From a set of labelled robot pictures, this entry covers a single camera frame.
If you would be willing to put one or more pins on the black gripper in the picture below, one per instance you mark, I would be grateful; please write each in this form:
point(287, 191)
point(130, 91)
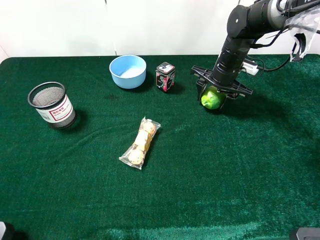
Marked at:
point(224, 79)

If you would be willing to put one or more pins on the green lime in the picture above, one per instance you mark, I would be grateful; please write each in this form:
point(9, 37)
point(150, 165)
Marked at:
point(211, 98)

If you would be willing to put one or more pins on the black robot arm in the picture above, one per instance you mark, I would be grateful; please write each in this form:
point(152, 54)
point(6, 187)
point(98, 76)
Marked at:
point(245, 26)

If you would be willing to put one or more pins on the black red gum tin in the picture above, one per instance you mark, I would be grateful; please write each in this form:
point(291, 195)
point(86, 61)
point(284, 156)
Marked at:
point(165, 76)

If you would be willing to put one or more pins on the blue plastic bowl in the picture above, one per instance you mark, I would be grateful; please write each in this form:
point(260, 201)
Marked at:
point(128, 71)

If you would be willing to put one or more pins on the clear packaged cookies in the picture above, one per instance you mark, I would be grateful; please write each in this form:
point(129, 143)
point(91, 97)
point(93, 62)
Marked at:
point(136, 153)

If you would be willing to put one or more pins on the clear plastic wrap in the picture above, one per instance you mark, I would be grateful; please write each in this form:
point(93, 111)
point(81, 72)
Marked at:
point(303, 28)

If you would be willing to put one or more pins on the green velvet table cloth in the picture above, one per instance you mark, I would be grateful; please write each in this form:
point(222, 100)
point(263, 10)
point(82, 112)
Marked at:
point(250, 171)

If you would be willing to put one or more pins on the black mesh pen cup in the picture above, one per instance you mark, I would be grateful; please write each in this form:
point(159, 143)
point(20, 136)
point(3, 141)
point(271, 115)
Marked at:
point(52, 103)

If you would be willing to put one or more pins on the white camera box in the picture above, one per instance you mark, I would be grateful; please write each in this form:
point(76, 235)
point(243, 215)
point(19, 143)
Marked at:
point(249, 67)

